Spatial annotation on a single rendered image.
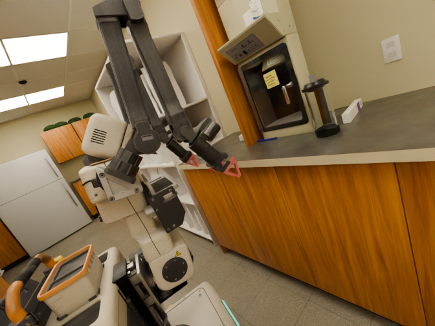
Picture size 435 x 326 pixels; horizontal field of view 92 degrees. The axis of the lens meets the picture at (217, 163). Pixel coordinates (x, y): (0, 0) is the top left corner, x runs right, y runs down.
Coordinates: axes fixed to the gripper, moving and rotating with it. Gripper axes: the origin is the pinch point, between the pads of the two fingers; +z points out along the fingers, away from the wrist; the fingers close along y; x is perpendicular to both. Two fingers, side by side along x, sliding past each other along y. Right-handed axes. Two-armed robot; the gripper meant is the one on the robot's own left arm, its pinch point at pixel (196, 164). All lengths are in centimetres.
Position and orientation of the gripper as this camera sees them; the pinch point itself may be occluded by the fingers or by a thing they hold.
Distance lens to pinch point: 119.8
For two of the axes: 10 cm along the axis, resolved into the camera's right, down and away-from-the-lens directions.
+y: -4.0, -0.8, 9.1
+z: 7.0, 6.1, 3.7
